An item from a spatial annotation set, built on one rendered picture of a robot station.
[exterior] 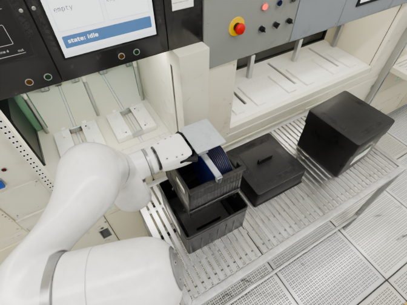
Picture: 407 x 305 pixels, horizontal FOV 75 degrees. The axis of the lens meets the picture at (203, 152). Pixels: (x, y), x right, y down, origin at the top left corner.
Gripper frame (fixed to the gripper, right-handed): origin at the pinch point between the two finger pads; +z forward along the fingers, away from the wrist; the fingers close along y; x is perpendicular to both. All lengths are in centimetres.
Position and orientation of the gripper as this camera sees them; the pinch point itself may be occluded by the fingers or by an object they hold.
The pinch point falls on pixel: (201, 140)
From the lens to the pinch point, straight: 83.9
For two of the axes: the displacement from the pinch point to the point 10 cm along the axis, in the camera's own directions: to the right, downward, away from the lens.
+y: 4.8, 6.7, -5.7
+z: 8.8, -3.7, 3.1
